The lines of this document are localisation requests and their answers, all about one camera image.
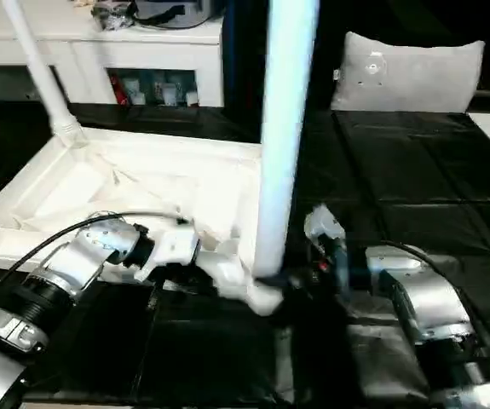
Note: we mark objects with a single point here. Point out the grey round helmet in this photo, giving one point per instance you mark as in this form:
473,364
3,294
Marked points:
163,13

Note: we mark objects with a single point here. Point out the small white jar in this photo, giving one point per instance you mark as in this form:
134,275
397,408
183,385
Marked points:
191,99
168,94
139,98

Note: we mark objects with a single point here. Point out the dark clutter pile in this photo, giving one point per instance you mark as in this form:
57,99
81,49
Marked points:
112,19

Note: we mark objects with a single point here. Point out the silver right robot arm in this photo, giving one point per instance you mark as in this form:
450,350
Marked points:
432,289

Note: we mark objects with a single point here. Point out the white plastic table leg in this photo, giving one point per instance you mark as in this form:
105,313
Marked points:
42,72
283,128

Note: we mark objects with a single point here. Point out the black work mat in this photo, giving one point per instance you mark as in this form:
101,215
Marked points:
419,170

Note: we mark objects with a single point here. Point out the white plastic table top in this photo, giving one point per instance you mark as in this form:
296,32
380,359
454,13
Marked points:
121,179

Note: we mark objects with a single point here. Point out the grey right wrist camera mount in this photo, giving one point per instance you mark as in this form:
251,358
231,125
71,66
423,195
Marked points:
323,221

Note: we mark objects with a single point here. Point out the grey cushion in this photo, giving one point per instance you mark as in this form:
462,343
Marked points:
419,76

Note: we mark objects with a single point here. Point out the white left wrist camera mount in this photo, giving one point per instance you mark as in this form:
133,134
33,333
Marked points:
176,247

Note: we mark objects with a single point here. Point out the white glass-door cabinet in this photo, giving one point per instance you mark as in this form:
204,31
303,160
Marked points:
78,51

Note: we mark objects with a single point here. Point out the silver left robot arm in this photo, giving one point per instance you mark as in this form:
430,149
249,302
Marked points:
78,255

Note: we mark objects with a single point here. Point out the small cream figurine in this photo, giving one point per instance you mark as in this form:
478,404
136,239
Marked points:
83,3

